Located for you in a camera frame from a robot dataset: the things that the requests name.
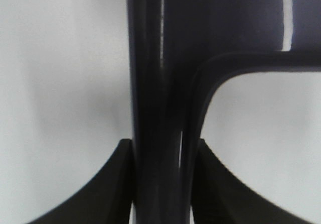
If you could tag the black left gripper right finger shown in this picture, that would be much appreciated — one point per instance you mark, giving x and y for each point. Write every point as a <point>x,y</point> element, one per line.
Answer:
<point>220,197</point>

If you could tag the purple plastic dustpan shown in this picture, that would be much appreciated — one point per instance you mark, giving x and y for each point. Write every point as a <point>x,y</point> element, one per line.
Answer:
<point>180,52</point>

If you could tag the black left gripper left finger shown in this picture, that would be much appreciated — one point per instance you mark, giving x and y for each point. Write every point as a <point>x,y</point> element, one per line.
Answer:
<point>106,198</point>

